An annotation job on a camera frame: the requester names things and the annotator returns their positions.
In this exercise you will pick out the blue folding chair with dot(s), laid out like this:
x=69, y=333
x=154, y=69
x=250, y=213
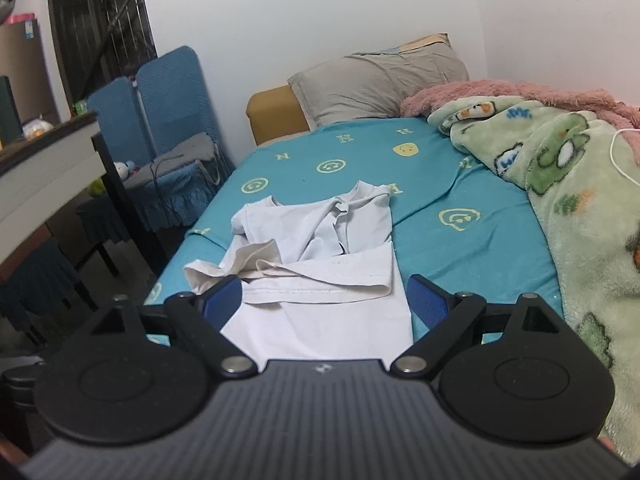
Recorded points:
x=141, y=119

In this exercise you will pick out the small plush toy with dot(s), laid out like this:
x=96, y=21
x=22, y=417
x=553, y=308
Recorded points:
x=125, y=169

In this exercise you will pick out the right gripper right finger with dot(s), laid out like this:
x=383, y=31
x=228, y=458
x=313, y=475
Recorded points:
x=458, y=322

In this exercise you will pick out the dark wooden desk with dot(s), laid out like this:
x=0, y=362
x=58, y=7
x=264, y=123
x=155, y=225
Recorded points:
x=40, y=176

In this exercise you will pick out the grey cloth on chair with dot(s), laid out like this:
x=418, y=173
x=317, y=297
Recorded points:
x=199, y=147

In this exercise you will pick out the green cartoon fleece blanket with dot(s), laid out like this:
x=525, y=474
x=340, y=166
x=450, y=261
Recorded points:
x=583, y=184

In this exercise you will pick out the pink fluffy blanket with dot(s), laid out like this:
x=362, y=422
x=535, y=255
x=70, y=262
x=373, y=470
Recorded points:
x=617, y=113

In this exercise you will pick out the teal smiley bed sheet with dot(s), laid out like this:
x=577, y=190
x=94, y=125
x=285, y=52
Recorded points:
x=455, y=222

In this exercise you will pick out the grey pillow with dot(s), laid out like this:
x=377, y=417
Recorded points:
x=372, y=85

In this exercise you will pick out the beige pillow behind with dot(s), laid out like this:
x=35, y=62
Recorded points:
x=423, y=42

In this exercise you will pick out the yellow bed headboard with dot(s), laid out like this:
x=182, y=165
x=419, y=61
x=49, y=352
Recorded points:
x=275, y=113

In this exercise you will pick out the dark window grille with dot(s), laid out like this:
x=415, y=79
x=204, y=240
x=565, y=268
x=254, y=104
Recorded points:
x=98, y=41

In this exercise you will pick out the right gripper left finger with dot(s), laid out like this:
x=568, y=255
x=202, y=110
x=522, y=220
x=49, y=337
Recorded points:
x=181, y=337

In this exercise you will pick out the white t-shirt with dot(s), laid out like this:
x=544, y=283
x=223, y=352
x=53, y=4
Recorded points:
x=320, y=281

